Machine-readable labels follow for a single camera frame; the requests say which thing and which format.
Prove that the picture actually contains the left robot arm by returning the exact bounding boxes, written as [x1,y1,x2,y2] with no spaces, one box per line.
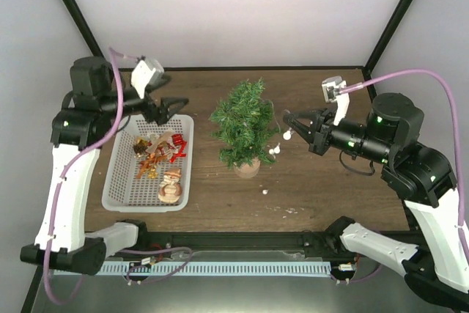
[20,56,188,276]

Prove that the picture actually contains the wooden snowman figurine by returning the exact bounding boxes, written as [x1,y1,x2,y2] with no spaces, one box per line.
[158,168,182,204]

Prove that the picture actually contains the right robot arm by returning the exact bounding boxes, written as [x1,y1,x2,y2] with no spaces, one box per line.
[283,93,468,311]

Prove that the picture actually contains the white perforated plastic basket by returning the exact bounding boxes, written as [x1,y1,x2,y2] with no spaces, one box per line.
[102,114,194,213]

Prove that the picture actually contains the burlap bow ornament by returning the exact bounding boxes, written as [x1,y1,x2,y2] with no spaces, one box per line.
[145,130,174,154]

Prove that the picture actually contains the cinnamon stick bundle ornament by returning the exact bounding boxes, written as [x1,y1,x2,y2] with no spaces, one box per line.
[136,156,166,179]

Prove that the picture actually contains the small green christmas tree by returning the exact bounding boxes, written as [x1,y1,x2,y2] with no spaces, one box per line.
[210,78,281,179]

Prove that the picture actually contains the brown pine cone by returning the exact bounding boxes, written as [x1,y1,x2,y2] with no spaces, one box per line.
[133,137,149,157]

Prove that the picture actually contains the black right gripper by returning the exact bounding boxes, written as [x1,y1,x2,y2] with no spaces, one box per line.
[286,105,393,164]

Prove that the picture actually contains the red gift box ornament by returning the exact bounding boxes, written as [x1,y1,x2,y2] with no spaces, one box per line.
[171,133,184,146]

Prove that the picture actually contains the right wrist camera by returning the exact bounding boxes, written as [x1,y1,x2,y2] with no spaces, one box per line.
[322,76,350,126]

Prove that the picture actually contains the red ribbon bow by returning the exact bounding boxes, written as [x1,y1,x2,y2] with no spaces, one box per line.
[169,140,187,163]

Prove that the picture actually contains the white slotted cable duct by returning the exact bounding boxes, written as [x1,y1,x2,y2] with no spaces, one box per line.
[53,261,330,277]

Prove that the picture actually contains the white ball string lights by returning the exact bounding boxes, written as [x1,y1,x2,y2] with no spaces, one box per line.
[266,100,295,159]

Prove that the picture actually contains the black aluminium front rail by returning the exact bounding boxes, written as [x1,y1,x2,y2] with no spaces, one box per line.
[120,231,373,259]

